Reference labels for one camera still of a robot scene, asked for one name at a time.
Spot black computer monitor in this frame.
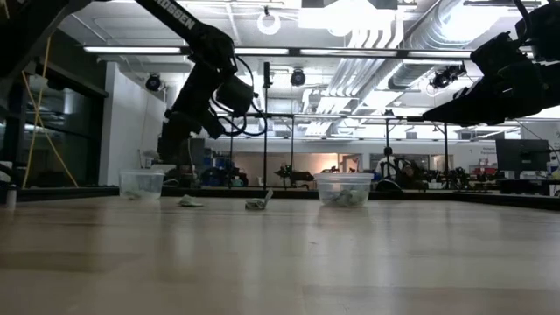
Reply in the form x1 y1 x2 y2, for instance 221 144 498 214
494 138 552 180

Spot person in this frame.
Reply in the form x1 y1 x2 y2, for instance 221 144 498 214
374 155 398 181

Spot black tripod stand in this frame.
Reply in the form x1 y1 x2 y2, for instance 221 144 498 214
261 60 272 191

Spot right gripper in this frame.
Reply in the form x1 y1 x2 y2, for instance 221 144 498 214
420 31 560 127

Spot white ring light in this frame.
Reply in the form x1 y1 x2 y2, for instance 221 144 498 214
256 9 282 37

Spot black round ceiling lamp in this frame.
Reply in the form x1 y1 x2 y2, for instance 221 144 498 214
144 73 163 93
290 67 307 88

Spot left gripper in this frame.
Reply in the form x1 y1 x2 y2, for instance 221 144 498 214
157 60 229 165

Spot clear plastic cup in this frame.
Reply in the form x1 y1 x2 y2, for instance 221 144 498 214
313 171 375 209
118 169 166 202

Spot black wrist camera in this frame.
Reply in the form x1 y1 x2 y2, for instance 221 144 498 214
215 74 256 118

